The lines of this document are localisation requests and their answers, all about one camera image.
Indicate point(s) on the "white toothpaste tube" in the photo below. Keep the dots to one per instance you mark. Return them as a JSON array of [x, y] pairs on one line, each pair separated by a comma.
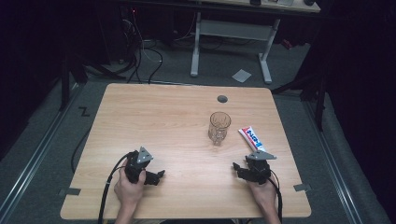
[[251, 138]]

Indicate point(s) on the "white-framed wooden desk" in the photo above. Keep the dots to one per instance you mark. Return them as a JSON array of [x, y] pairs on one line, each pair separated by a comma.
[[233, 29]]

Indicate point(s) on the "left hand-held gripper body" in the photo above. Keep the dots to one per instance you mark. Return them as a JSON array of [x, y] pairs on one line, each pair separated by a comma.
[[138, 161]]

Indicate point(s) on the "person's left hand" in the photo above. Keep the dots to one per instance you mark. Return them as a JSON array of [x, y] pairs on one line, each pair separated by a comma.
[[130, 190]]

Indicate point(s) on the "grey tape strip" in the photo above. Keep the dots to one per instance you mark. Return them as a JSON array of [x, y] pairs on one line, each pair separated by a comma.
[[302, 187], [69, 191]]

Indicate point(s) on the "grey paper sheet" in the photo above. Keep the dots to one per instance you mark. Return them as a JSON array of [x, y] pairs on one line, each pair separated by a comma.
[[241, 76]]

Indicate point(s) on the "dark round table grommet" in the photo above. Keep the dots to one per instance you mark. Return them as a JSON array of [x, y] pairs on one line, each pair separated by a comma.
[[222, 99]]

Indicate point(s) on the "black metal stand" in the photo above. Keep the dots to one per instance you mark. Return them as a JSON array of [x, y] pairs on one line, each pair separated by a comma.
[[64, 84], [314, 90]]

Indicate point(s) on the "person's right hand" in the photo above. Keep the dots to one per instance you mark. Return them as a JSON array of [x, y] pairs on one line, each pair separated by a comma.
[[264, 194]]

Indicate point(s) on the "metal floor rail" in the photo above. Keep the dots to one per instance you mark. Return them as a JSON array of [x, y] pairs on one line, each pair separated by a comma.
[[334, 161], [29, 168]]

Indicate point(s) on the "clear glass cup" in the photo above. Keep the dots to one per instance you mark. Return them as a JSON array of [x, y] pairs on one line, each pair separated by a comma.
[[219, 128]]

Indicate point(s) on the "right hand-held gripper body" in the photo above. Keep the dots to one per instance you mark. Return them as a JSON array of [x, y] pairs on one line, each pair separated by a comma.
[[259, 168]]

